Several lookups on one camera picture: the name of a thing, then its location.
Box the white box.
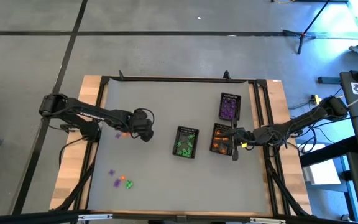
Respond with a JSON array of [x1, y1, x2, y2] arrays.
[[303, 158, 342, 185]]

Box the silver metal bracket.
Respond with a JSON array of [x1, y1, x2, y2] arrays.
[[249, 217, 287, 224], [77, 213, 114, 222]]

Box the grey table mat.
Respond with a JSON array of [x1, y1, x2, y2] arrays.
[[87, 79, 269, 216]]

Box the black metal table frame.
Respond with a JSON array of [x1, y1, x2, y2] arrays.
[[50, 70, 312, 224]]

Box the black tripod stand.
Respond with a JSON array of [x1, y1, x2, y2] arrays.
[[283, 0, 333, 55]]

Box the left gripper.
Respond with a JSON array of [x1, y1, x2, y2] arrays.
[[131, 108, 155, 143]]

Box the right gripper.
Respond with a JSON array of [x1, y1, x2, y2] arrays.
[[218, 119, 257, 162]]

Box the black frame beam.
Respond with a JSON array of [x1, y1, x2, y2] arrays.
[[0, 210, 91, 224]]

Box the black sleeved gripper cable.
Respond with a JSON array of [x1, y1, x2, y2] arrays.
[[129, 107, 155, 139]]

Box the black slotted plastic basket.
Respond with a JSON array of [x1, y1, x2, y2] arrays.
[[218, 92, 242, 123], [172, 126, 200, 159], [209, 123, 237, 156]]

